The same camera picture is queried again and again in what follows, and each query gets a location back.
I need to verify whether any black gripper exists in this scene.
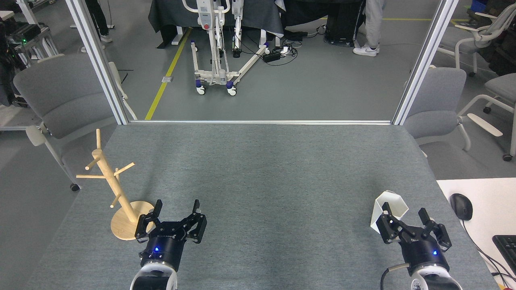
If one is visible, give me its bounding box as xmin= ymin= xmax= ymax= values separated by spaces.
xmin=379 ymin=202 xmax=452 ymax=276
xmin=134 ymin=199 xmax=208 ymax=272

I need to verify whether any white faceted cup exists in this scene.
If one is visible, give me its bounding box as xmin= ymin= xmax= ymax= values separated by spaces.
xmin=370 ymin=190 xmax=409 ymax=234

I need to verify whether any wooden cup rack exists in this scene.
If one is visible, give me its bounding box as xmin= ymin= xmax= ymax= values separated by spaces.
xmin=76 ymin=129 xmax=157 ymax=241

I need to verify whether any black computer mouse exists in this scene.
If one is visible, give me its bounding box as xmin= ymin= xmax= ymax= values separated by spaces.
xmin=450 ymin=193 xmax=473 ymax=221

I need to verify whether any white desk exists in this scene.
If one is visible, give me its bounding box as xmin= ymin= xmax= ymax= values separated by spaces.
xmin=437 ymin=178 xmax=516 ymax=290

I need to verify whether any black keyboard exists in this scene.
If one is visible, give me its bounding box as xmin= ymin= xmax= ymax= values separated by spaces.
xmin=492 ymin=235 xmax=516 ymax=276

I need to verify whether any grey chair with pale armrests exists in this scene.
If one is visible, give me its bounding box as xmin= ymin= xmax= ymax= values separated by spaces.
xmin=13 ymin=54 xmax=137 ymax=192
xmin=403 ymin=64 xmax=504 ymax=157
xmin=458 ymin=72 xmax=516 ymax=162

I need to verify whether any white stand on wheels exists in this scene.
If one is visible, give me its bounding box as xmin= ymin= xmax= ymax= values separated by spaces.
xmin=181 ymin=0 xmax=270 ymax=96

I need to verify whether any black computer case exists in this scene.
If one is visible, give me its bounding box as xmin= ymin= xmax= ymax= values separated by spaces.
xmin=325 ymin=2 xmax=365 ymax=46

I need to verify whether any dark grey table cloth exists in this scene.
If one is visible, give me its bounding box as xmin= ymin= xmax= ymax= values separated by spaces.
xmin=148 ymin=0 xmax=285 ymax=39

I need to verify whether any equipment cart with green light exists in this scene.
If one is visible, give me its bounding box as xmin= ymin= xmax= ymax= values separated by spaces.
xmin=6 ymin=22 xmax=59 ymax=61

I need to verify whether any black mouse cable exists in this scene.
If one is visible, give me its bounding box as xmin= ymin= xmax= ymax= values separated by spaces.
xmin=461 ymin=220 xmax=516 ymax=282

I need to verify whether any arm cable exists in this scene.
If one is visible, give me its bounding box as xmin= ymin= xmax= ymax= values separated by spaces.
xmin=381 ymin=264 xmax=411 ymax=290

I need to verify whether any silver table edge rail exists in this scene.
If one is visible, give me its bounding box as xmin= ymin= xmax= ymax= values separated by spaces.
xmin=129 ymin=119 xmax=392 ymax=125

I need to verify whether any silver frame post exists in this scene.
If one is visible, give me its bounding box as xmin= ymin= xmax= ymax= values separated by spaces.
xmin=64 ymin=0 xmax=131 ymax=125
xmin=392 ymin=0 xmax=460 ymax=125

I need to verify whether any white frame office chair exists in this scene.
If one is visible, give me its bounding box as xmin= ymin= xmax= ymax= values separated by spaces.
xmin=437 ymin=3 xmax=516 ymax=77

